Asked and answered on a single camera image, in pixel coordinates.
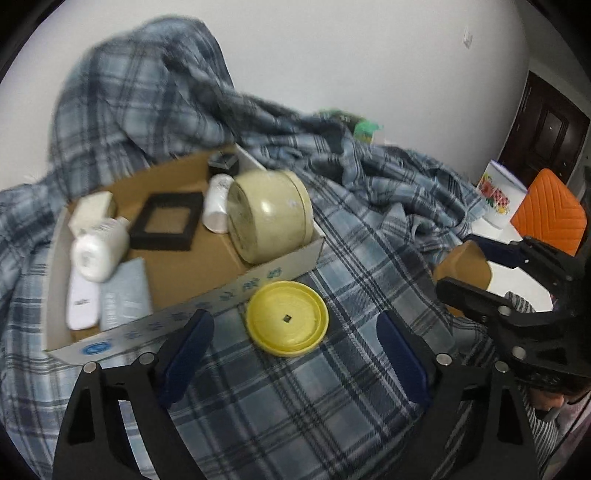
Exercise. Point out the white plastic bottle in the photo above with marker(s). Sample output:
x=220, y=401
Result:
x=99, y=249

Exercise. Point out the person's right hand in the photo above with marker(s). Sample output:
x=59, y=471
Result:
x=547, y=399

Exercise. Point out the brown leather case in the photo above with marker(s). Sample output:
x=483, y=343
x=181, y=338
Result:
x=464, y=267

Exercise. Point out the white floral container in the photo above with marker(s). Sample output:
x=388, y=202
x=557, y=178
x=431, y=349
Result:
x=501, y=198

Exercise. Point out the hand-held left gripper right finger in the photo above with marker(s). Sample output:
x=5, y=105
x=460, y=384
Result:
x=404, y=364

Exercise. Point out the orange quilted cushion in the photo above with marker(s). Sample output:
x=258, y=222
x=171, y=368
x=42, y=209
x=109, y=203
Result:
x=549, y=212

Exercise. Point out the dark wooden door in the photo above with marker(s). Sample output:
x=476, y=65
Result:
x=545, y=134

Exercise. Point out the white remote control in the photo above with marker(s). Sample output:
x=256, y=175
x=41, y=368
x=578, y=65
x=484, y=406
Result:
x=82, y=302

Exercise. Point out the person's right forearm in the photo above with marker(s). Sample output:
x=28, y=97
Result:
x=547, y=434

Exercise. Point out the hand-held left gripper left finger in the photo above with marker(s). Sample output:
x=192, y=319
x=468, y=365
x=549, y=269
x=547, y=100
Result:
x=187, y=357

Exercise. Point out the cardboard box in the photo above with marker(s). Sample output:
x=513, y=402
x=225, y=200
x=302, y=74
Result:
x=212, y=277

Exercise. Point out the black square frame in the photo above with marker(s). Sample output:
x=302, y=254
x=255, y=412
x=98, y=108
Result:
x=138, y=233

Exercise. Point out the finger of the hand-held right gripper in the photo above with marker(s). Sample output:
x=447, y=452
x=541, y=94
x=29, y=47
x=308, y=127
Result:
x=501, y=253
x=475, y=299

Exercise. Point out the small white pill bottle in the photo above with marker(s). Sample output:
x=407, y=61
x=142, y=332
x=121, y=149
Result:
x=217, y=207

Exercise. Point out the small black box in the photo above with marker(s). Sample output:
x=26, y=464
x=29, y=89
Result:
x=224, y=162

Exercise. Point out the small cream box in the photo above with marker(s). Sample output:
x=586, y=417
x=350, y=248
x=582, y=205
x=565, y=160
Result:
x=92, y=212

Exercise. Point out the cream round tin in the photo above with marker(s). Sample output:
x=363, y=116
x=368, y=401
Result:
x=272, y=217

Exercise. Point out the pale blue flat packet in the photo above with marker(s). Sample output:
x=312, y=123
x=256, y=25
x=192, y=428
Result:
x=125, y=295

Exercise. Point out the green plastic item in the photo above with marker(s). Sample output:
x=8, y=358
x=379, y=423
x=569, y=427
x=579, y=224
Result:
x=364, y=127

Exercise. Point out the blue plaid blanket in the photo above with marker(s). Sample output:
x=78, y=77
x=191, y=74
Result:
x=323, y=415

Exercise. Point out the yellow round lid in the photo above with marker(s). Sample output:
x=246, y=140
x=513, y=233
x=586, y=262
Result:
x=286, y=318

